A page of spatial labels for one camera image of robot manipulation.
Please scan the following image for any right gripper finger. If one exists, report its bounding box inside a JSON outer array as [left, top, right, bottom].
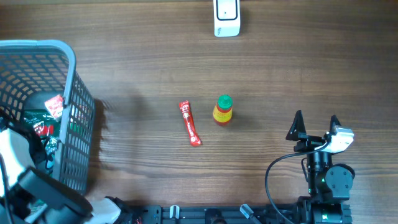
[[329, 114, 341, 133], [285, 110, 307, 141]]

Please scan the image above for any red yellow sauce bottle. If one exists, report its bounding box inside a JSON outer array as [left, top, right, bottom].
[[213, 95, 233, 126]]

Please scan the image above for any red stick sachet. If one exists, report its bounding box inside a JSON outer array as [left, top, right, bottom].
[[179, 101, 201, 147]]

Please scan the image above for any small red white snack packet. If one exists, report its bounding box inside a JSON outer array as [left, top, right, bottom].
[[44, 95, 63, 122]]

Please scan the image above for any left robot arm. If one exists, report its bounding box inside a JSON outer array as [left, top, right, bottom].
[[1, 111, 122, 223]]

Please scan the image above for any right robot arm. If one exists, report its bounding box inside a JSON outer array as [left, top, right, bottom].
[[286, 110, 355, 224]]

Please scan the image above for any white barcode scanner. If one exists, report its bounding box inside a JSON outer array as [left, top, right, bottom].
[[213, 0, 241, 37]]

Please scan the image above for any green 3M gloves package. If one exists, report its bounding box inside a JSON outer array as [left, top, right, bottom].
[[23, 110, 60, 175]]

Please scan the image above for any grey plastic shopping basket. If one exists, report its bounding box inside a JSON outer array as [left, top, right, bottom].
[[1, 40, 96, 195]]

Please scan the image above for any right black cable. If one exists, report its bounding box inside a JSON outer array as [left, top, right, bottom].
[[264, 141, 330, 224]]

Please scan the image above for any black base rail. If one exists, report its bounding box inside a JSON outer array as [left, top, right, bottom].
[[124, 203, 354, 224]]

